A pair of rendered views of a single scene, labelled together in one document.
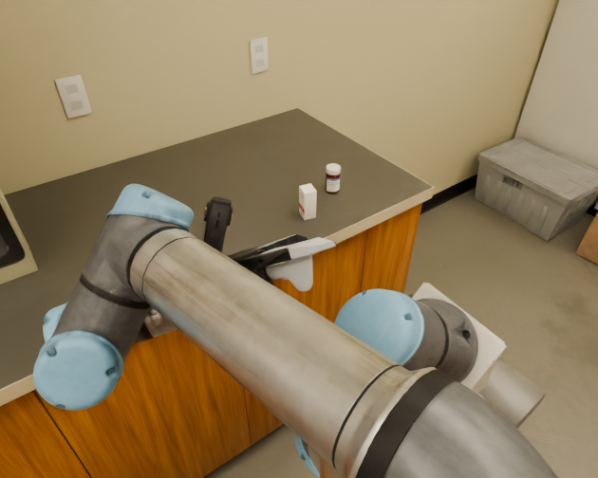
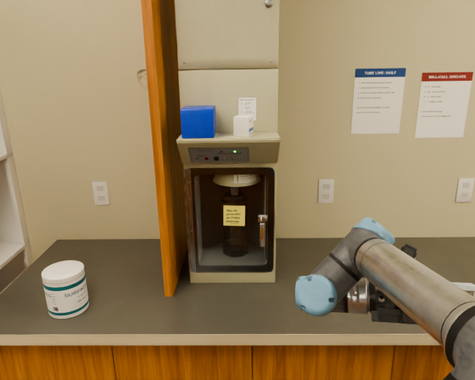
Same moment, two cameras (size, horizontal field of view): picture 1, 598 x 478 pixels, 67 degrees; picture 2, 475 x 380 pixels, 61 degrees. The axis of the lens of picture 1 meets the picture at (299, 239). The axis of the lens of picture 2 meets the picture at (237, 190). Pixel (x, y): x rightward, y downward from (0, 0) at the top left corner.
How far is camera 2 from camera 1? 0.37 m
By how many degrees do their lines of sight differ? 38
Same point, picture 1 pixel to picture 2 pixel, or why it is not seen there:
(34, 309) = (268, 301)
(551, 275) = not seen: outside the picture
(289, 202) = not seen: hidden behind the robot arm
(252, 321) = (415, 274)
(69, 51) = (332, 165)
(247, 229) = not seen: hidden behind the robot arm
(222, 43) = (436, 176)
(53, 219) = (290, 258)
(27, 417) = (241, 365)
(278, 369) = (424, 291)
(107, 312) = (338, 271)
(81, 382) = (316, 298)
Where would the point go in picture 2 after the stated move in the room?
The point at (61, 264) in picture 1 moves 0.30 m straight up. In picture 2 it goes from (288, 283) to (290, 208)
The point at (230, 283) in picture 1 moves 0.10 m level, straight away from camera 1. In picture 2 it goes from (409, 260) to (411, 236)
